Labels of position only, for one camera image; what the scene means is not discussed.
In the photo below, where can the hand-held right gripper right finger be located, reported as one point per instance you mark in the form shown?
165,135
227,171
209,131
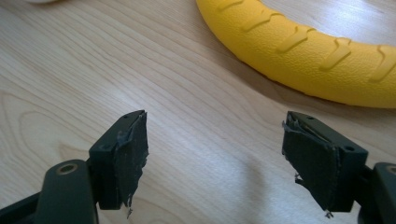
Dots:
323,165

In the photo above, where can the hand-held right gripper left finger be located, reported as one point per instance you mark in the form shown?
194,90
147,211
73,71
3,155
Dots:
121,161

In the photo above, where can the white round object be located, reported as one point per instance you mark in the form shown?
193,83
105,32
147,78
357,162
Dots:
40,1

